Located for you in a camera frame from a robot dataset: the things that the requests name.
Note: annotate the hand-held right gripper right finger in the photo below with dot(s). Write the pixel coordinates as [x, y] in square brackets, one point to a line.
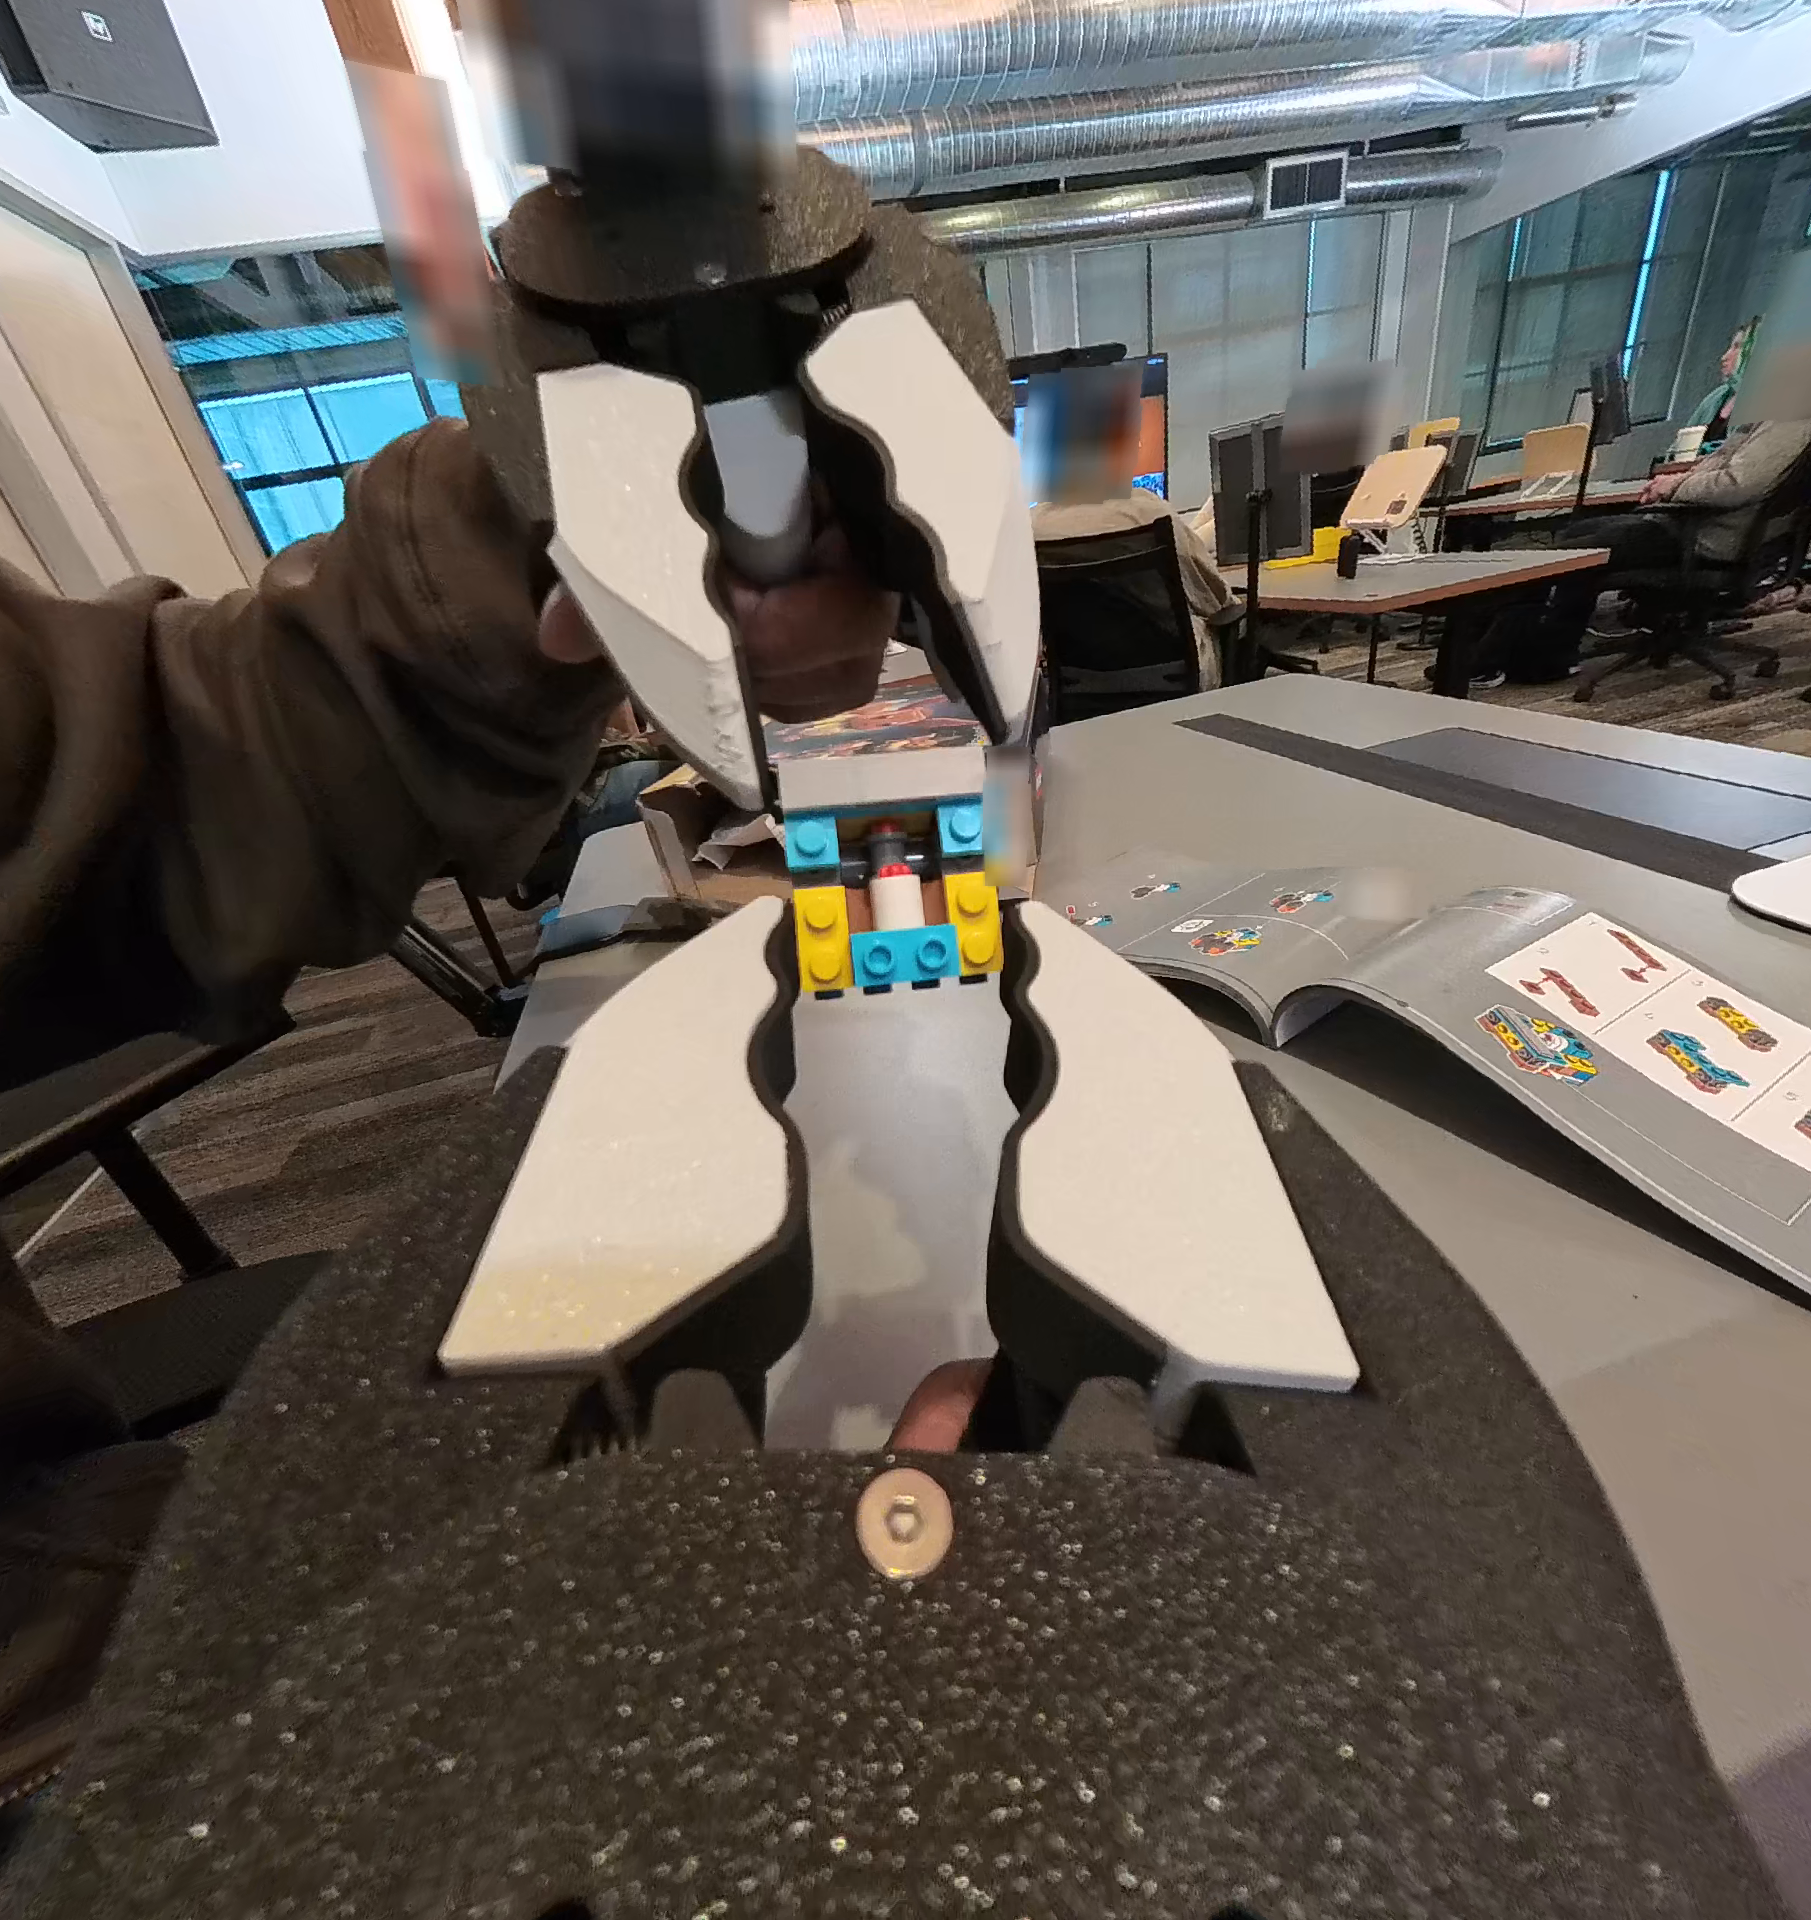
[1177, 1200]

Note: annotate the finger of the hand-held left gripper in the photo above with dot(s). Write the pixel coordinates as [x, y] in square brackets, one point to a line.
[951, 464]
[621, 541]

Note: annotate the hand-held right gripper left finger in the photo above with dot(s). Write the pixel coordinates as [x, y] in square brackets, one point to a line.
[621, 1200]

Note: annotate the multicoloured brick model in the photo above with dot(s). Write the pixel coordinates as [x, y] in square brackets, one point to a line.
[907, 956]

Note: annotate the person's left forearm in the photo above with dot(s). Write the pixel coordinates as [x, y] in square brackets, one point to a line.
[245, 720]

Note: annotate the person's left hand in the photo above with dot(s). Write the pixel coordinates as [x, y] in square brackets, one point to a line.
[809, 645]

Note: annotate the person's right hand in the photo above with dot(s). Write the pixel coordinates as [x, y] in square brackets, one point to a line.
[939, 1410]

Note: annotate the black mesh chair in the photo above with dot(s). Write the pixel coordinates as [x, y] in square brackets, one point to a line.
[1117, 631]

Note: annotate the printed brick set box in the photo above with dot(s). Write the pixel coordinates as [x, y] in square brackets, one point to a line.
[877, 720]

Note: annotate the grey monitor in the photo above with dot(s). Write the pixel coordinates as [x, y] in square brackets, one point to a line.
[1242, 481]

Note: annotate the torn cardboard box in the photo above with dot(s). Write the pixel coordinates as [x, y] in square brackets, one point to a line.
[681, 841]

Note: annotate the brick instruction booklet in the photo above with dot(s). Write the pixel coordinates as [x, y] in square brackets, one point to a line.
[1446, 961]

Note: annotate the tan wooden stand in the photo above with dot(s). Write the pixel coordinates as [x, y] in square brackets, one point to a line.
[1394, 489]

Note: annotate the wooden table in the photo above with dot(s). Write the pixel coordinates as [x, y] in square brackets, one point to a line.
[1446, 579]

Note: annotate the person in brown jacket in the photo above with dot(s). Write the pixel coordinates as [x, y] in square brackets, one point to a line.
[5, 1425]

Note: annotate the wall display screen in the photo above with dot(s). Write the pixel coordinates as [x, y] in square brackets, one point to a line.
[1157, 451]

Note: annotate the silver air duct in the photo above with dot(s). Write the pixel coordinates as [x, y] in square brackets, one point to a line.
[1117, 211]
[1071, 39]
[1147, 135]

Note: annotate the black wall speaker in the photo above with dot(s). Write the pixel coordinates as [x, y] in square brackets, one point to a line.
[111, 69]

